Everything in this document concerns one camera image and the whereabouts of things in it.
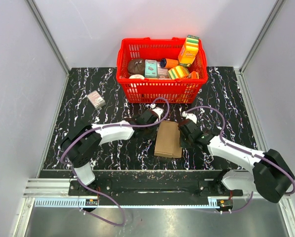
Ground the brown cardboard box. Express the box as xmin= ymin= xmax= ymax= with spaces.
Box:
xmin=154 ymin=121 xmax=182 ymax=158

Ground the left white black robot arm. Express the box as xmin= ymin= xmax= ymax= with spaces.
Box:
xmin=60 ymin=107 xmax=164 ymax=195

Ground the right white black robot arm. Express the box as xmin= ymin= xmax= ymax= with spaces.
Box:
xmin=178 ymin=119 xmax=295 ymax=203

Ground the small pink card box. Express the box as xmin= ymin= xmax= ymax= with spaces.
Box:
xmin=87 ymin=90 xmax=106 ymax=109

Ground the small orange box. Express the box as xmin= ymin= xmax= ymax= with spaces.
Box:
xmin=186 ymin=71 xmax=199 ymax=79

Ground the teal small box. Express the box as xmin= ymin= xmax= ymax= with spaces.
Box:
xmin=145 ymin=59 xmax=157 ymax=78

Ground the red plastic shopping basket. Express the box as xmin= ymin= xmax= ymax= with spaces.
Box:
xmin=116 ymin=38 xmax=208 ymax=104

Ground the white round container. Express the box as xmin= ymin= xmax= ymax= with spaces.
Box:
xmin=129 ymin=74 xmax=145 ymax=80

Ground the pink white packet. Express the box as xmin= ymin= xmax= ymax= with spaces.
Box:
xmin=157 ymin=62 xmax=169 ymax=79

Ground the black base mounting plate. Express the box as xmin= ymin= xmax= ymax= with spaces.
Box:
xmin=68 ymin=169 xmax=244 ymax=198

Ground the yellow green sponge pack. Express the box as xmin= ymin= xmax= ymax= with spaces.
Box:
xmin=168 ymin=65 xmax=189 ymax=79

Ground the brown round bun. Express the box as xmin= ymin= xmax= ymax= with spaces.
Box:
xmin=127 ymin=58 xmax=146 ymax=75

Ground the orange blue capped bottle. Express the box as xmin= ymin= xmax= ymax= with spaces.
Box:
xmin=160 ymin=58 xmax=179 ymax=69

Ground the tall orange sponge pack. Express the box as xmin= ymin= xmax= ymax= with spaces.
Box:
xmin=178 ymin=35 xmax=199 ymax=67

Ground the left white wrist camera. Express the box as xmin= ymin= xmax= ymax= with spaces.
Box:
xmin=150 ymin=104 xmax=164 ymax=122

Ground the right aluminium corner post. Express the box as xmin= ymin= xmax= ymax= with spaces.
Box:
xmin=239 ymin=0 xmax=286 ymax=74

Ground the aluminium corner post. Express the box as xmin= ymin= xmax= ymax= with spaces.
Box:
xmin=239 ymin=0 xmax=286 ymax=74
xmin=25 ymin=0 xmax=70 ymax=75

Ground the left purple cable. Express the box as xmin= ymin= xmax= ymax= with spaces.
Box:
xmin=60 ymin=97 xmax=170 ymax=226

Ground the aluminium front rail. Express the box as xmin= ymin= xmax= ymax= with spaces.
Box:
xmin=23 ymin=178 xmax=292 ymax=207

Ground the left aluminium corner post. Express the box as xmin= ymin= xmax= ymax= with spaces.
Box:
xmin=25 ymin=0 xmax=70 ymax=75

